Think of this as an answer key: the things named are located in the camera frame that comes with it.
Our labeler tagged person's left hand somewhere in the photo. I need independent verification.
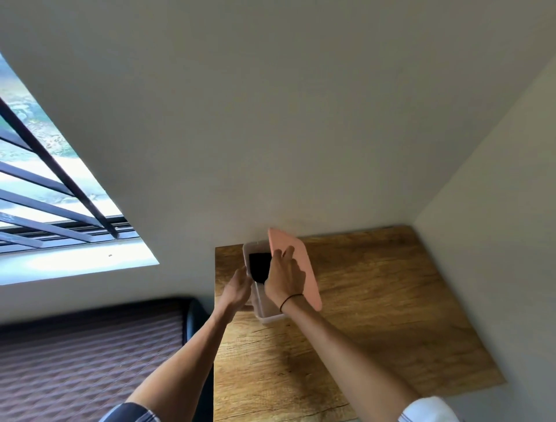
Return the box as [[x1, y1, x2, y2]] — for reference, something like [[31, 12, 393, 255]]
[[219, 266, 253, 313]]

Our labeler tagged person's right hand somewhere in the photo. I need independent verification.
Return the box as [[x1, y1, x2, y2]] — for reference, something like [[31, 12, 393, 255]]
[[264, 246, 306, 312]]

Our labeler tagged clear plastic container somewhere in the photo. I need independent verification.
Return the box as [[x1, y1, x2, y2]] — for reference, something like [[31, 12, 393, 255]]
[[242, 240, 291, 325]]

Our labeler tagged pink plastic lid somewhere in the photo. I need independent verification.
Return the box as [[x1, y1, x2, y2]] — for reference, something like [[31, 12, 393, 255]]
[[268, 227, 323, 312]]

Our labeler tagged person's left forearm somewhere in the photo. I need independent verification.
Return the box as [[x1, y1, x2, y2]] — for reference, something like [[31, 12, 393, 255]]
[[125, 305, 237, 411]]

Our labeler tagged person's right forearm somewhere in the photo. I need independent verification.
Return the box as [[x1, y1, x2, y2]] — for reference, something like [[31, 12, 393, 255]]
[[281, 296, 421, 422]]

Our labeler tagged black item in container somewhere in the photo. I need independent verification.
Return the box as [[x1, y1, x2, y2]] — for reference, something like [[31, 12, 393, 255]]
[[248, 252, 273, 285]]

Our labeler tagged wooden table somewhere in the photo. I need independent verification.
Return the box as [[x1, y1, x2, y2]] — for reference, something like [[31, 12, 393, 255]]
[[214, 224, 507, 422]]

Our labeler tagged bed with patterned cover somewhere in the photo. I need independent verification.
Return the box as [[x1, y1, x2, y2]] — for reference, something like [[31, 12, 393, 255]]
[[0, 297, 214, 422]]

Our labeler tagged plaid shirt sleeve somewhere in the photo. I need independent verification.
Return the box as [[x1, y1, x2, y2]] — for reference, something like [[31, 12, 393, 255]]
[[99, 403, 162, 422]]

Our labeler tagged white shirt sleeve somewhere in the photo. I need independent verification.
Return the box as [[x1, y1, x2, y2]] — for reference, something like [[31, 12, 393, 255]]
[[399, 396, 461, 422]]

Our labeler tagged window with black bars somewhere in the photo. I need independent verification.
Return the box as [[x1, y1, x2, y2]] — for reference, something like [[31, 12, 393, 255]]
[[0, 52, 160, 286]]

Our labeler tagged black hair tie wristband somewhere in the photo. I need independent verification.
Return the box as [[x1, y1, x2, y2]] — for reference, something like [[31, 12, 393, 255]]
[[280, 294, 305, 313]]

